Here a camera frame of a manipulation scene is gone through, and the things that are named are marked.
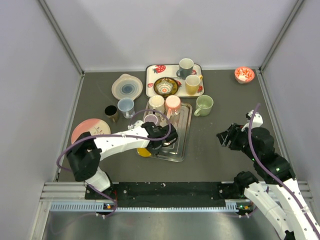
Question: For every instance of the strawberry pattern tray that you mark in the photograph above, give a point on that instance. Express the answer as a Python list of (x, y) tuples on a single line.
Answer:
[(155, 72)]

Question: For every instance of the mustard mug on tray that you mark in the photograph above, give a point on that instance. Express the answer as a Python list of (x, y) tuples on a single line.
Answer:
[(192, 83)]

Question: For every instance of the grey cable duct rail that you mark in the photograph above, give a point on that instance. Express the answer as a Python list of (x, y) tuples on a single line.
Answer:
[(108, 206)]

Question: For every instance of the green mug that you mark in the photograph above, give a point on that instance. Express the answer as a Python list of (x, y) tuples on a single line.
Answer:
[(204, 104)]

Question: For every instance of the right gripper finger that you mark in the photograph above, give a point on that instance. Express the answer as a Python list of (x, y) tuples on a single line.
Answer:
[(230, 131), (223, 139)]

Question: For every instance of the yellow mug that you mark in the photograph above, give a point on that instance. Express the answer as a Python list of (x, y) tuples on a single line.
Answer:
[(143, 152)]

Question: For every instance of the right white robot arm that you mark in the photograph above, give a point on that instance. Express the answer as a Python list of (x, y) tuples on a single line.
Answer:
[(281, 202)]

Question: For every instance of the steel tray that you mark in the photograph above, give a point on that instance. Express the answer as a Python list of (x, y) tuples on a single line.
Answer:
[(176, 151)]

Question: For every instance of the translucent blue-ring plate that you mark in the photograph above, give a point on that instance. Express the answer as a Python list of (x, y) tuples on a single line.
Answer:
[(127, 86)]

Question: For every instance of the light blue mug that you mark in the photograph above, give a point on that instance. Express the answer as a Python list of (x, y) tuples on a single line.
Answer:
[(126, 107)]

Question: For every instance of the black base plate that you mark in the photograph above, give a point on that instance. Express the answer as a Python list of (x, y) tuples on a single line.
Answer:
[(174, 194)]

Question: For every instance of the red patterned bowl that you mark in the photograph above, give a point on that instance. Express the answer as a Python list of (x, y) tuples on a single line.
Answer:
[(244, 75)]

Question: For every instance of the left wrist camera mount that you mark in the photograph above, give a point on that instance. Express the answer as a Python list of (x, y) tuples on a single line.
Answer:
[(138, 123)]

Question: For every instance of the grey-blue mug on tray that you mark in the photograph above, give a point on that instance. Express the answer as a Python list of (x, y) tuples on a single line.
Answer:
[(185, 68)]

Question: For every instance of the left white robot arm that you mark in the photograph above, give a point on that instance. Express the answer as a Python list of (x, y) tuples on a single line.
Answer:
[(86, 153)]

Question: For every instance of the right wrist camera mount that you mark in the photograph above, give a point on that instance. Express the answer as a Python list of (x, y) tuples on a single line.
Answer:
[(256, 120)]

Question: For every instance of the small brown mug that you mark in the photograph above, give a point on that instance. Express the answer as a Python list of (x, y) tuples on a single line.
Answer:
[(111, 112)]

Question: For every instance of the pink mug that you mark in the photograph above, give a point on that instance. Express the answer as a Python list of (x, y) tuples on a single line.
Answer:
[(172, 105)]

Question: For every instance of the dark patterned small bowl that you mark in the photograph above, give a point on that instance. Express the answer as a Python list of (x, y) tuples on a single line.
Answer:
[(166, 86)]

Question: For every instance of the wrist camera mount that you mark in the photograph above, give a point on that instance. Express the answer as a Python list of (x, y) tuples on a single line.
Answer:
[(138, 123), (256, 120)]

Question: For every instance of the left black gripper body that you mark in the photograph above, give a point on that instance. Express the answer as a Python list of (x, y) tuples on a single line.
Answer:
[(152, 147)]

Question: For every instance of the purple mug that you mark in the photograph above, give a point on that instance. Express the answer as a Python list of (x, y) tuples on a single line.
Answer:
[(151, 118)]

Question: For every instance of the cream mug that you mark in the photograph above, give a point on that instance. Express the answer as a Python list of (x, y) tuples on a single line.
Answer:
[(157, 104)]

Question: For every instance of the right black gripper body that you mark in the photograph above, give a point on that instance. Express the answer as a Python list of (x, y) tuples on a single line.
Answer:
[(240, 139)]

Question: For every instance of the pink cream plate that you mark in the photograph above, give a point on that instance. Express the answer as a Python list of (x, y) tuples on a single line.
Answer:
[(93, 125)]

